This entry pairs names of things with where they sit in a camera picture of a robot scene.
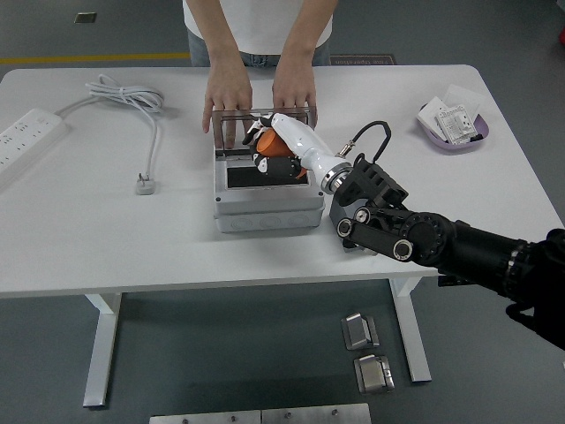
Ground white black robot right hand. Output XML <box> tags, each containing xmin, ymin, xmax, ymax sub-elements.
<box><xmin>241</xmin><ymin>112</ymin><xmax>347</xmax><ymax>184</ymax></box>

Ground person's left hand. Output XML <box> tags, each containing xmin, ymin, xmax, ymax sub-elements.
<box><xmin>271</xmin><ymin>65</ymin><xmax>318</xmax><ymax>128</ymax></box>

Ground person's right hand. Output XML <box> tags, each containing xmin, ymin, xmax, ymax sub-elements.
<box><xmin>201</xmin><ymin>64</ymin><xmax>255</xmax><ymax>149</ymax></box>

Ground grey junction box with lid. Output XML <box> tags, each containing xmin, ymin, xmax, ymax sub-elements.
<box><xmin>211</xmin><ymin>105</ymin><xmax>326</xmax><ymax>234</ymax></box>

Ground person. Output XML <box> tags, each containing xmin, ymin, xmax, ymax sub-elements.
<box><xmin>182</xmin><ymin>0</ymin><xmax>339</xmax><ymax>68</ymax></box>

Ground dark floor sign mat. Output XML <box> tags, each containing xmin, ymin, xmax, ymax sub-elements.
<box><xmin>328</xmin><ymin>53</ymin><xmax>397</xmax><ymax>68</ymax></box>

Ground grey cube block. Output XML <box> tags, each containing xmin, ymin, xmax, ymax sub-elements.
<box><xmin>328</xmin><ymin>201</ymin><xmax>367</xmax><ymax>253</ymax></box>

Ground purple plastic tray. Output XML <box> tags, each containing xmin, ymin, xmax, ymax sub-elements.
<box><xmin>416</xmin><ymin>102</ymin><xmax>493</xmax><ymax>155</ymax></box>

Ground white square cover plate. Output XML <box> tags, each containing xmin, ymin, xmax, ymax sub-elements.
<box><xmin>442</xmin><ymin>83</ymin><xmax>481</xmax><ymax>115</ymax></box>

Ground metal foot plate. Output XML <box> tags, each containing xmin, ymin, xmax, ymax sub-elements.
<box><xmin>352</xmin><ymin>354</ymin><xmax>396</xmax><ymax>395</ymax></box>
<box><xmin>341</xmin><ymin>311</ymin><xmax>380</xmax><ymax>352</ymax></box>

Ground white power strip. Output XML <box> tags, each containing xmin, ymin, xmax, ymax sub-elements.
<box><xmin>0</xmin><ymin>109</ymin><xmax>71</xmax><ymax>189</ymax></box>

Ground white table leg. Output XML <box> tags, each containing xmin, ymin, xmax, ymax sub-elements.
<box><xmin>82</xmin><ymin>291</ymin><xmax>124</xmax><ymax>407</ymax></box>
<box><xmin>388</xmin><ymin>277</ymin><xmax>433</xmax><ymax>383</ymax></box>

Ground white power cord with plug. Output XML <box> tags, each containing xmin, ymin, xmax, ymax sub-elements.
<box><xmin>56</xmin><ymin>73</ymin><xmax>167</xmax><ymax>195</ymax></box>

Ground white switch plate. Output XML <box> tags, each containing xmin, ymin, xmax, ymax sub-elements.
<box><xmin>418</xmin><ymin>95</ymin><xmax>454</xmax><ymax>137</ymax></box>

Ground packaged white wall socket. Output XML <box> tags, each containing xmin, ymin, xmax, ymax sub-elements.
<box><xmin>434</xmin><ymin>104</ymin><xmax>481</xmax><ymax>145</ymax></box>

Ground grey metal base plate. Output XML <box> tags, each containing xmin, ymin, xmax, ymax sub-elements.
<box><xmin>260</xmin><ymin>402</ymin><xmax>372</xmax><ymax>424</ymax></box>
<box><xmin>148</xmin><ymin>413</ymin><xmax>262</xmax><ymax>424</ymax></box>

